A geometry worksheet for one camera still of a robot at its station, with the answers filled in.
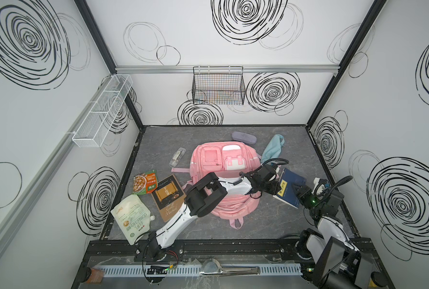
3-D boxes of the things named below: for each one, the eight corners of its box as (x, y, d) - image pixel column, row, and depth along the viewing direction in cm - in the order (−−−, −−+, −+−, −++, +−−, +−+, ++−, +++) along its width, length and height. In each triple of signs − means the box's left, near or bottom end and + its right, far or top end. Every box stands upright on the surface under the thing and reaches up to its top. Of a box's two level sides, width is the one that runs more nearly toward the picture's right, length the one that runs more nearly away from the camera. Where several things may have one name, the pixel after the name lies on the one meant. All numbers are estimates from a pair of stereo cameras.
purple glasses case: (230, 141, 115) (230, 137, 112) (233, 134, 119) (233, 130, 116) (254, 147, 111) (255, 144, 109) (256, 139, 116) (257, 136, 113)
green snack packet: (134, 197, 91) (132, 195, 89) (134, 177, 98) (132, 175, 96) (158, 190, 93) (157, 188, 91) (156, 171, 100) (155, 169, 99)
